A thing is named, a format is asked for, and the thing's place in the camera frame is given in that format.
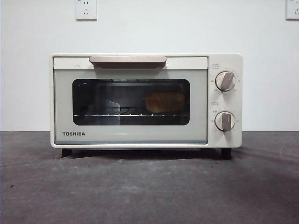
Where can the white Toshiba toaster oven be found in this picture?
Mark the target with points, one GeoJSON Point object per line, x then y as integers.
{"type": "Point", "coordinates": [234, 103]}

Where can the golden brown bread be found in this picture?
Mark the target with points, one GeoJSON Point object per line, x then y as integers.
{"type": "Point", "coordinates": [163, 102]}

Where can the white wall socket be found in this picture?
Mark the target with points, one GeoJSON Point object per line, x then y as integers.
{"type": "Point", "coordinates": [293, 10]}
{"type": "Point", "coordinates": [86, 11]}

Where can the beige oven knob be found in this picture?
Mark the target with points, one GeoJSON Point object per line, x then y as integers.
{"type": "Point", "coordinates": [224, 121]}
{"type": "Point", "coordinates": [225, 81]}

